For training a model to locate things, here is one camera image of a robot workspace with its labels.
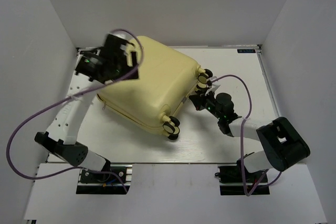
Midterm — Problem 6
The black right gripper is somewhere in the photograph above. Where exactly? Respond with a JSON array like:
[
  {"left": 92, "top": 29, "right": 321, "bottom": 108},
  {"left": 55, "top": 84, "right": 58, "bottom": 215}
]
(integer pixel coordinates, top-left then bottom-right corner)
[{"left": 189, "top": 87, "right": 223, "bottom": 120}]

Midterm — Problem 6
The yellow hard-shell suitcase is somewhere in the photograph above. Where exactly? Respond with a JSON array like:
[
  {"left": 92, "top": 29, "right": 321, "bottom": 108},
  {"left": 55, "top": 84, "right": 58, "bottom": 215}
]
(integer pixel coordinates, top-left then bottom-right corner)
[{"left": 97, "top": 36, "right": 213, "bottom": 140}]

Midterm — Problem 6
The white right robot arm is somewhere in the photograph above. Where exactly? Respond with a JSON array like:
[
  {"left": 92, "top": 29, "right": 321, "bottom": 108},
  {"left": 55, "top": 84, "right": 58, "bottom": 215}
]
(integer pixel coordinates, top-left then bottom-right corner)
[{"left": 190, "top": 92, "right": 311, "bottom": 182}]

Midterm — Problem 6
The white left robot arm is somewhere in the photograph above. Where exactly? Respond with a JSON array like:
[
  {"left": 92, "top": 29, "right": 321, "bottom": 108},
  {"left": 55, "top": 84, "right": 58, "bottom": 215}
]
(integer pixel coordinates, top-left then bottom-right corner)
[{"left": 35, "top": 29, "right": 144, "bottom": 182}]

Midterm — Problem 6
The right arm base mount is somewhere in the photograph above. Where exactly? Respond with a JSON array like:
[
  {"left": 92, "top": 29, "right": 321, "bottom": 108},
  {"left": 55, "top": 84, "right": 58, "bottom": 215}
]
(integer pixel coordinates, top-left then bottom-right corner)
[{"left": 214, "top": 165, "right": 270, "bottom": 196}]

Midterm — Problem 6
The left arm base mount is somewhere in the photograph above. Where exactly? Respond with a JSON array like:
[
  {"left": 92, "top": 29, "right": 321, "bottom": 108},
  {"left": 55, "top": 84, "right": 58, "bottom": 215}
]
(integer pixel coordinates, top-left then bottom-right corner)
[{"left": 76, "top": 164, "right": 132, "bottom": 195}]

